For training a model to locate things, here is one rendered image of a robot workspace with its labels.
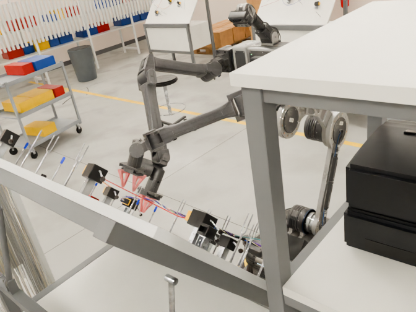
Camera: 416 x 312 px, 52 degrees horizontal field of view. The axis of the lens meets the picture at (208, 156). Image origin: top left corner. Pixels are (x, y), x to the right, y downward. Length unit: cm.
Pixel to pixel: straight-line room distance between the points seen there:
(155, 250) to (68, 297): 115
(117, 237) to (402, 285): 49
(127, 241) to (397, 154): 49
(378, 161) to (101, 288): 141
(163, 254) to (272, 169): 31
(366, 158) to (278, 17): 555
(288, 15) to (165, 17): 264
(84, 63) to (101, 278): 690
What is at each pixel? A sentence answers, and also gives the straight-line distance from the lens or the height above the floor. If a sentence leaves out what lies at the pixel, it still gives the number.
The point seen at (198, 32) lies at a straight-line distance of 771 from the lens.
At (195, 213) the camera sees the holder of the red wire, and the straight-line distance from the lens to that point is 126.
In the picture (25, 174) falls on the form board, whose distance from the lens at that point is 93.
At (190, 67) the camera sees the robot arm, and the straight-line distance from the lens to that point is 213.
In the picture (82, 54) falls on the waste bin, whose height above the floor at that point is 52.
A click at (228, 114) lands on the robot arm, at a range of 160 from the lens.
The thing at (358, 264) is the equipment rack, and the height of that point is 146.
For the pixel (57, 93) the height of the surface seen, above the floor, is 62.
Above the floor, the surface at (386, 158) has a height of 165.
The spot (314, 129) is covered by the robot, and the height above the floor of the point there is 90.
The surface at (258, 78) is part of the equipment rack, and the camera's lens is 59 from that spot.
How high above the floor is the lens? 202
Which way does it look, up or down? 26 degrees down
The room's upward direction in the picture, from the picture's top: 10 degrees counter-clockwise
